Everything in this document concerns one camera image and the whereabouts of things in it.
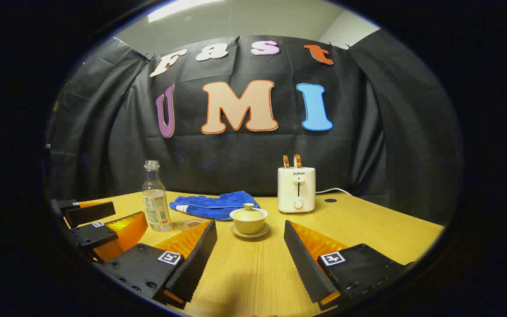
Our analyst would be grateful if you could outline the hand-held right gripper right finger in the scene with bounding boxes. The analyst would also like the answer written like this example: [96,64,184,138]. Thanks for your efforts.
[283,219,417,311]

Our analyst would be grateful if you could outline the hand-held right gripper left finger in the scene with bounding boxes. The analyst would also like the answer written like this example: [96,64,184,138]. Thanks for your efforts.
[99,219,218,310]

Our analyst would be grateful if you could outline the clear plastic water bottle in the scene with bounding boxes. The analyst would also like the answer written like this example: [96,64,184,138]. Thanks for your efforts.
[142,160,173,232]

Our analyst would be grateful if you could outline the yellow-green teacup lid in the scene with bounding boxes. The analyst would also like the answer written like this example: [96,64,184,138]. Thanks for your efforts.
[230,203,268,223]

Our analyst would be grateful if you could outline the yellow-green saucer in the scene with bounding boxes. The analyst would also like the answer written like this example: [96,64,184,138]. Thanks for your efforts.
[230,223,270,239]

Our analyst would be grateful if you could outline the blue towel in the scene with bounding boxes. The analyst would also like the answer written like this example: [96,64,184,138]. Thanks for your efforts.
[169,191,261,221]

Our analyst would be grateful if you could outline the cream toaster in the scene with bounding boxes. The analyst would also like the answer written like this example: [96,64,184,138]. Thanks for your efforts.
[277,167,316,214]

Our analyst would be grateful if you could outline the black backdrop cloth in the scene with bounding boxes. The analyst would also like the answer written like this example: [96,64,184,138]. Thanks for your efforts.
[44,29,463,225]

